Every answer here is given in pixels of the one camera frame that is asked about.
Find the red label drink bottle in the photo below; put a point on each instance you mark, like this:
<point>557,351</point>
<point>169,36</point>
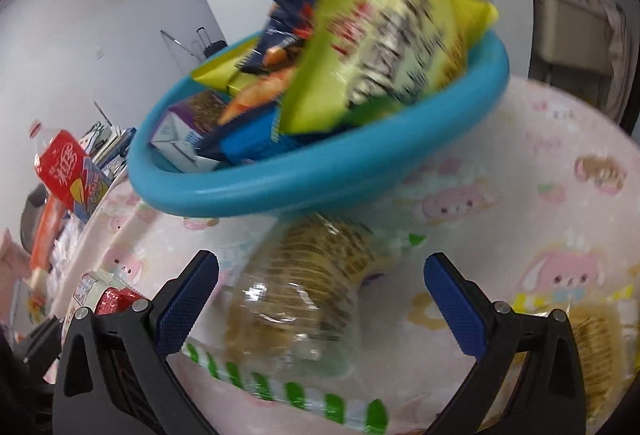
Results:
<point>67,171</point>

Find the black suitcase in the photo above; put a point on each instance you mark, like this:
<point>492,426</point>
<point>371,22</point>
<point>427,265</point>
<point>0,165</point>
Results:
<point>206,45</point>

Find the small red snack packet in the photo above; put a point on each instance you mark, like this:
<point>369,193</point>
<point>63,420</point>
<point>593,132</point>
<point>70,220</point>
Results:
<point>103,293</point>

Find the dark purple snack bag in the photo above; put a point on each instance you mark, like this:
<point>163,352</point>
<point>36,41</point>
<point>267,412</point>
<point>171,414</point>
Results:
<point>290,25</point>

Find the green striped clear cracker bag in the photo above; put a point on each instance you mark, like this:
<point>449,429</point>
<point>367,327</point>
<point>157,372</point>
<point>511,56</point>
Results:
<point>287,327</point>

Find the blue plastic basin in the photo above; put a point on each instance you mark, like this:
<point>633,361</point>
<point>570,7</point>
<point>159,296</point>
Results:
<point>339,172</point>

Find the pink cartoon tablecloth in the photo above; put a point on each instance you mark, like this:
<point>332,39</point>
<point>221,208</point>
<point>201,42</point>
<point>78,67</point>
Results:
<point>540,198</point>

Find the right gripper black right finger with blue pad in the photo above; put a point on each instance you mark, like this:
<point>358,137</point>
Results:
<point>527,377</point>

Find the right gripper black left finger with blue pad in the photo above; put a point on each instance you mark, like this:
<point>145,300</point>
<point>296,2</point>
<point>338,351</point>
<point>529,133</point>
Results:
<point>113,376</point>

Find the purple white snack box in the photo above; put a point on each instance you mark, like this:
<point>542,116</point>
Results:
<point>181,128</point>

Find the beige bathroom vanity cabinet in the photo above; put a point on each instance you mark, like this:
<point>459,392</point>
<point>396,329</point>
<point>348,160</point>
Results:
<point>572,35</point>

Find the yellow chip bag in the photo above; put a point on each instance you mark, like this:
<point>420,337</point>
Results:
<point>221,69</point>
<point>368,59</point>

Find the navy orange chip bag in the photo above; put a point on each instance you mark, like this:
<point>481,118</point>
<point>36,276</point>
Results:
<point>248,129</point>

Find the yellow striped clear cracker bag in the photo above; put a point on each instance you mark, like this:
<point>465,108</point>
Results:
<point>606,332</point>

